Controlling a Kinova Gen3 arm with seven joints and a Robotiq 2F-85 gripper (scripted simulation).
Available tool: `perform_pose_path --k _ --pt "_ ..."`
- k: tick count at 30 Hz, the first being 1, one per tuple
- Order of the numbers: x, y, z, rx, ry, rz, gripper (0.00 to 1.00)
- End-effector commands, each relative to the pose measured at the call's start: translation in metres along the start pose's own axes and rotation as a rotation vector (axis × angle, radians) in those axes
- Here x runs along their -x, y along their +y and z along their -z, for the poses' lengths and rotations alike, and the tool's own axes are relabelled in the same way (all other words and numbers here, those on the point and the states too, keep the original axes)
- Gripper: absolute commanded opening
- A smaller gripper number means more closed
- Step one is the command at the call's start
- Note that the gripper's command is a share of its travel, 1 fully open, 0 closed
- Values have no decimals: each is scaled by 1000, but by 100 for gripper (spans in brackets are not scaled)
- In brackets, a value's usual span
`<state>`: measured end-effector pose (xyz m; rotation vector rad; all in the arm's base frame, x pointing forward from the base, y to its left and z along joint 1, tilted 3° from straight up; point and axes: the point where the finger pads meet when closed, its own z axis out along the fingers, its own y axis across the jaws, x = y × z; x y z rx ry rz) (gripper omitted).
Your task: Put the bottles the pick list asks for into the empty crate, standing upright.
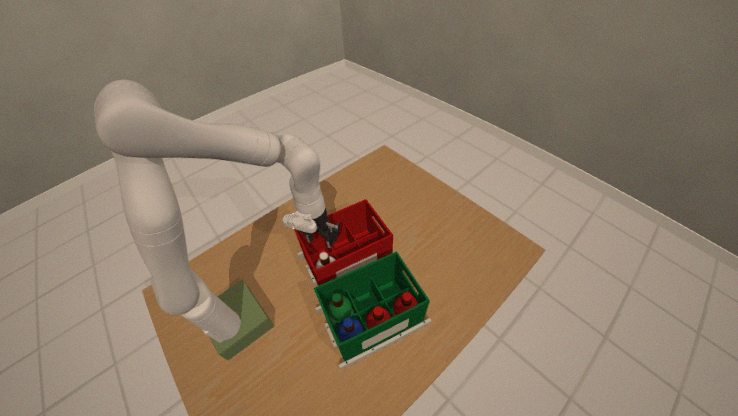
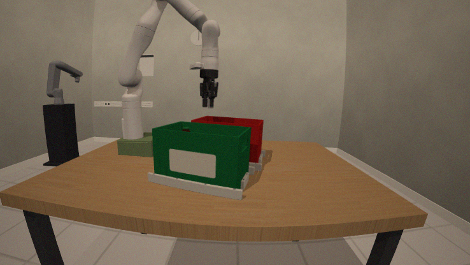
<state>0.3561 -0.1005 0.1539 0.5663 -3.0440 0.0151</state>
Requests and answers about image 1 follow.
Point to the blue bottle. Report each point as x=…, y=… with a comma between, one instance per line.
x=349, y=328

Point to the green crate with dividers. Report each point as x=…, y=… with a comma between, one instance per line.
x=389, y=277

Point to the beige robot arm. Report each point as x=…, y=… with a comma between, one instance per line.
x=130, y=122

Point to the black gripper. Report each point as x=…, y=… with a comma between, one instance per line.
x=323, y=226

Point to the red crate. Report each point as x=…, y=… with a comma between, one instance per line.
x=360, y=242

